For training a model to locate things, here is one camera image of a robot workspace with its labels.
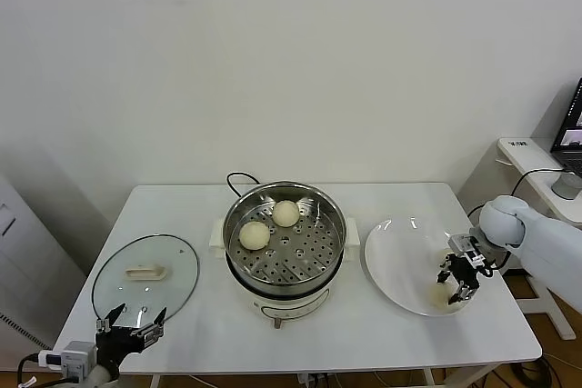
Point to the white floor cabinet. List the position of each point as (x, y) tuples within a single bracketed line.
[(27, 270)]

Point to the open black laptop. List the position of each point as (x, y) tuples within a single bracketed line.
[(570, 142)]

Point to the cream electric cooker base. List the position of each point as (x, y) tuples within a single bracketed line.
[(291, 306)]

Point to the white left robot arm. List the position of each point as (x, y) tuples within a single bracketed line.
[(97, 378)]

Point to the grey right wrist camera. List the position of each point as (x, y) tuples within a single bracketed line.
[(464, 242)]

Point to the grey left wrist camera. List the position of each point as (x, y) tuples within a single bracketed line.
[(75, 354)]

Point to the perforated steel steamer basket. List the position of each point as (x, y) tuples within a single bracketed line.
[(254, 201)]

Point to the white side desk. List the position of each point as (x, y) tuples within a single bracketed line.
[(536, 165)]

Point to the large white plate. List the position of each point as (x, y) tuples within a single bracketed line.
[(400, 265)]

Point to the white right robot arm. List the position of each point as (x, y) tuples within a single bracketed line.
[(545, 242)]

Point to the white table leg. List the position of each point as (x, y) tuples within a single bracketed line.
[(428, 379), (155, 381)]

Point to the round glass pot lid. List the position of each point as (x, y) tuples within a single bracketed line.
[(175, 265)]

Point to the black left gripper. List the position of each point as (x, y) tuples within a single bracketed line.
[(116, 345)]

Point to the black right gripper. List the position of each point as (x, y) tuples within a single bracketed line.
[(463, 271)]

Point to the grey round desk object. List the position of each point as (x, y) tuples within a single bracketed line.
[(566, 186)]

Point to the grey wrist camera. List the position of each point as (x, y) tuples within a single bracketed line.
[(464, 242), (75, 354)]

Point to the small desk label sticker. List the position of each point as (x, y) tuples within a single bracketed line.
[(517, 143)]

